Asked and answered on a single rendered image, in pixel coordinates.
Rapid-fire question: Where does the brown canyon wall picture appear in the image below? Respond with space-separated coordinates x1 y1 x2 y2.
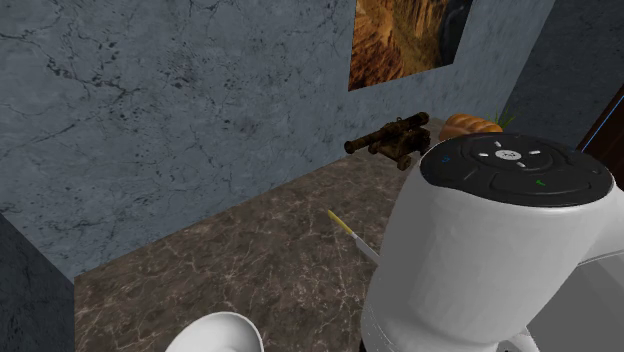
347 0 475 92

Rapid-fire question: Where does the white bowl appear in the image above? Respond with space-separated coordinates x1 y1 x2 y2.
165 311 265 352

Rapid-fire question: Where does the brown toy cannon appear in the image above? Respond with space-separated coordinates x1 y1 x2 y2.
343 111 432 172

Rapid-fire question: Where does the yellow-handled knife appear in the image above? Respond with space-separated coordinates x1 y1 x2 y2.
326 209 381 266

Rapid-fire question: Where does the green plant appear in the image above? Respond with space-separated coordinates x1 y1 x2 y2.
489 108 516 132

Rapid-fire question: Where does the orange bread loaf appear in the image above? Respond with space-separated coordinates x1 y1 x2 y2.
438 113 504 143

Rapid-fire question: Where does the dark brown door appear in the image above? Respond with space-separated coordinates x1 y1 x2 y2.
576 83 624 191

